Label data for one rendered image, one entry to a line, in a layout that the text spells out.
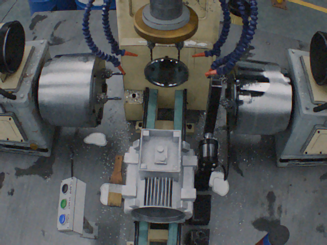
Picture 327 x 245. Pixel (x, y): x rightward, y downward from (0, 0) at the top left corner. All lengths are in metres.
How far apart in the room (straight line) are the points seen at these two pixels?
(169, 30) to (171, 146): 0.30
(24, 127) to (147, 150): 0.49
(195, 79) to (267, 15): 2.11
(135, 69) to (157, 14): 0.38
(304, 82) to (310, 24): 2.33
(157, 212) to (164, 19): 0.56
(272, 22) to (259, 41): 1.47
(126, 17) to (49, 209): 0.74
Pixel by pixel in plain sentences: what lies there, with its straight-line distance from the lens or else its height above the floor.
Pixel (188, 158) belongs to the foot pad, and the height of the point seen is 1.08.
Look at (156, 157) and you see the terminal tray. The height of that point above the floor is 1.13.
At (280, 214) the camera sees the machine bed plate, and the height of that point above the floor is 0.80.
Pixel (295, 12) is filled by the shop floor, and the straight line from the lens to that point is 3.56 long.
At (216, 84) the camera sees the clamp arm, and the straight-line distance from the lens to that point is 0.97.
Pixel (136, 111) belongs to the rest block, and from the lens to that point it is 1.38.
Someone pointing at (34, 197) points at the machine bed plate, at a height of 0.80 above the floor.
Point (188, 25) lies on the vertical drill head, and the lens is 0.99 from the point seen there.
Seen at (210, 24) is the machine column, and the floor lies 1.16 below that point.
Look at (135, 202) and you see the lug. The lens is 0.97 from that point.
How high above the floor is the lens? 2.00
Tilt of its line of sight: 57 degrees down
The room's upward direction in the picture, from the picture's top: straight up
